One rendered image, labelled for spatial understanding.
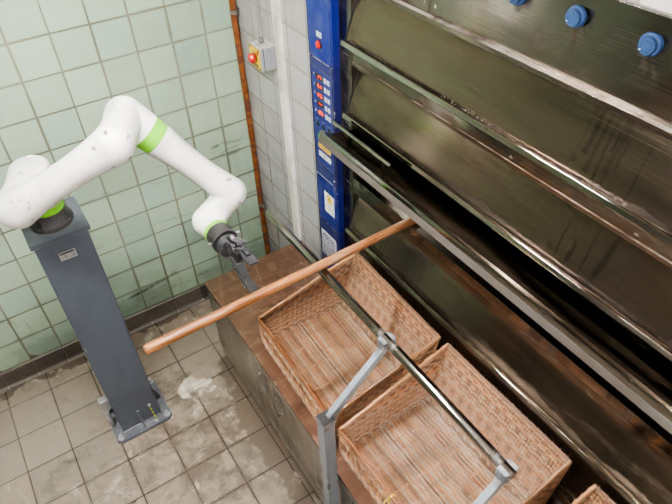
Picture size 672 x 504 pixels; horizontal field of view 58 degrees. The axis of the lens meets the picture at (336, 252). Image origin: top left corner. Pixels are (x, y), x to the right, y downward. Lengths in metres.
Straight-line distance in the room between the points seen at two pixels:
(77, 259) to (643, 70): 1.87
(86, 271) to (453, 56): 1.50
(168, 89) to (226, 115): 0.33
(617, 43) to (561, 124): 0.22
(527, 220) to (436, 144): 0.38
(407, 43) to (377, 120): 0.32
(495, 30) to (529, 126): 0.24
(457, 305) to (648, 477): 0.74
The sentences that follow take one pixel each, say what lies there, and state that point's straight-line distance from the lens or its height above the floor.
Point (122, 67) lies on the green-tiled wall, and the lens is 2.76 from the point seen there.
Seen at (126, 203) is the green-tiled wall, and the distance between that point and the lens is 3.05.
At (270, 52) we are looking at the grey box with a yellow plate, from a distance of 2.58.
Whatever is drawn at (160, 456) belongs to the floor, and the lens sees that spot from 3.02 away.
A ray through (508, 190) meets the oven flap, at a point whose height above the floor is 1.55.
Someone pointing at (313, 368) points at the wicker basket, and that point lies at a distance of 2.42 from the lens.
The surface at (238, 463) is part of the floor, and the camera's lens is 2.92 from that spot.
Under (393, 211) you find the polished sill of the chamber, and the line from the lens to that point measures 2.16.
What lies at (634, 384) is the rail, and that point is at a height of 1.44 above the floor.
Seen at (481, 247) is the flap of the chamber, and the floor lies 1.41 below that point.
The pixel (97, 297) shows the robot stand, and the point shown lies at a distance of 2.50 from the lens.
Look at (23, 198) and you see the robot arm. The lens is 2.05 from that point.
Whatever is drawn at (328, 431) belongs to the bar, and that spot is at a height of 0.91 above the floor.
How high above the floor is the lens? 2.53
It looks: 42 degrees down
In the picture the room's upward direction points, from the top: 2 degrees counter-clockwise
